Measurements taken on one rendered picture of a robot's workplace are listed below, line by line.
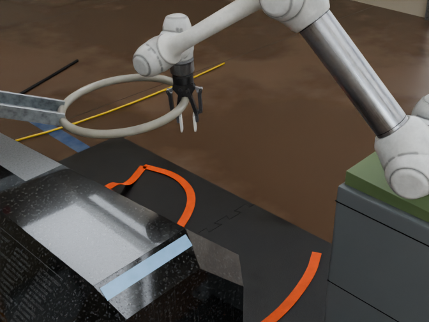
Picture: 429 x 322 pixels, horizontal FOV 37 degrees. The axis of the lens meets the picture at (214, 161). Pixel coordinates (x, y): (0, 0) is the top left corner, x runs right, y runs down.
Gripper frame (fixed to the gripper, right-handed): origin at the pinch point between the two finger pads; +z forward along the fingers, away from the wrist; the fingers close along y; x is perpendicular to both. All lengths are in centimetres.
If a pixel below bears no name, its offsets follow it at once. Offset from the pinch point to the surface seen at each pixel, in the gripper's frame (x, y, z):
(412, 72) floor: -258, -142, 100
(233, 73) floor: -251, -3, 90
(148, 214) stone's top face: 57, 7, 1
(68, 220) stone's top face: 61, 30, -1
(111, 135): 24.6, 22.7, -9.4
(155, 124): 19.5, 8.3, -10.2
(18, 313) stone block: 86, 40, 11
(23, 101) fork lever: 5, 59, -14
